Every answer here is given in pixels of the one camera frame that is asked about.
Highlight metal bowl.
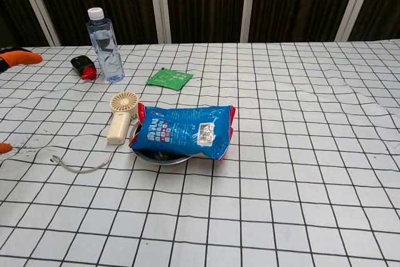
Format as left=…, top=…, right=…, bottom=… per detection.
left=128, top=121, right=192, bottom=166

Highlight white frame post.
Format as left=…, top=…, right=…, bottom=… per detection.
left=335, top=0, right=379, bottom=43
left=147, top=0, right=172, bottom=44
left=239, top=0, right=265, bottom=43
left=14, top=0, right=61, bottom=46

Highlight blue snack bag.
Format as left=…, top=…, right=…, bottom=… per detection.
left=128, top=101, right=238, bottom=162

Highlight white cord strap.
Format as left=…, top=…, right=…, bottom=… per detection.
left=49, top=153, right=111, bottom=174

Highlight clear plastic water bottle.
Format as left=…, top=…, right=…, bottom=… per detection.
left=86, top=7, right=126, bottom=84

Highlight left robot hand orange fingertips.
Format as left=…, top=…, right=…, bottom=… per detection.
left=0, top=46, right=43, bottom=154

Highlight black and red small device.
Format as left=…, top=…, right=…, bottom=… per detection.
left=70, top=55, right=96, bottom=81

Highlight white black checkered tablecloth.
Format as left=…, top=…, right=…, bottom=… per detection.
left=0, top=40, right=400, bottom=267

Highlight cream handheld fan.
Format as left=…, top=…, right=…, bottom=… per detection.
left=106, top=91, right=140, bottom=146

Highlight green sachet packet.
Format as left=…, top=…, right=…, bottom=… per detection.
left=146, top=67, right=194, bottom=91

